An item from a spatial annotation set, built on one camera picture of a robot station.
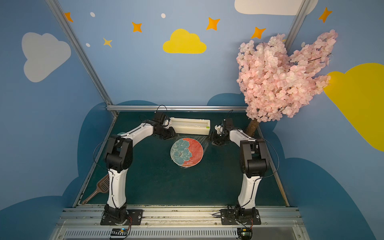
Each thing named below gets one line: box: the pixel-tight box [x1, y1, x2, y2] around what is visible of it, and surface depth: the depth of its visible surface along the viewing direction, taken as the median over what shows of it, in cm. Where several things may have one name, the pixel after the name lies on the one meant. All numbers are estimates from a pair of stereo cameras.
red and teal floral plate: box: [170, 137, 204, 167], surface depth 100 cm
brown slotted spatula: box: [82, 174, 110, 206], surface depth 86 cm
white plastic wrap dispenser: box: [169, 117, 211, 136], surface depth 107 cm
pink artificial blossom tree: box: [236, 29, 338, 136], surface depth 66 cm
